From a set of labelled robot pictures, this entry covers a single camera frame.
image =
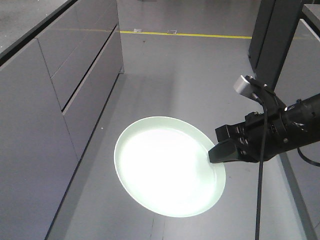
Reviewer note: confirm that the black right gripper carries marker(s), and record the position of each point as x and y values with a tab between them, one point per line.
242	142

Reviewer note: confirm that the mint green round plate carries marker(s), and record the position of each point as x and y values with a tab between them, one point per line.
163	164

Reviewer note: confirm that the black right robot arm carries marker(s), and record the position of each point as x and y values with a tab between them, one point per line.
264	135

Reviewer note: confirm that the dark grey pillar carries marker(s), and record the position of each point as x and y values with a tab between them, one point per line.
273	33

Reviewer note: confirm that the grey cabinet with drawers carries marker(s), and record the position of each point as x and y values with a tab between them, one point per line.
59	60

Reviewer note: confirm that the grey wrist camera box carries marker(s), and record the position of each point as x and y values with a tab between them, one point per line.
259	92

